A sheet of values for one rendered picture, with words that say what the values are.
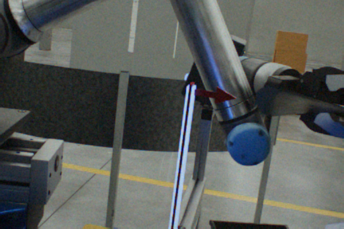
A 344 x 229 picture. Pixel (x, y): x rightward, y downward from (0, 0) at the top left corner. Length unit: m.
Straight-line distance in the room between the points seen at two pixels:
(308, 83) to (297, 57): 7.90
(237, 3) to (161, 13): 2.08
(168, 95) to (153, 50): 4.39
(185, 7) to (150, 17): 5.96
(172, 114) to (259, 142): 1.63
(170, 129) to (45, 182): 1.59
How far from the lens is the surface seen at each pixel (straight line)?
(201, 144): 1.17
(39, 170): 0.86
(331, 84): 0.74
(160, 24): 6.69
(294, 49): 8.66
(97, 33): 6.95
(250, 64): 0.89
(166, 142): 2.41
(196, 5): 0.76
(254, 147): 0.77
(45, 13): 0.96
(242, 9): 4.84
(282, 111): 0.71
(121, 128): 2.32
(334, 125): 0.72
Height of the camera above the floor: 1.28
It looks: 11 degrees down
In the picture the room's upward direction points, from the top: 7 degrees clockwise
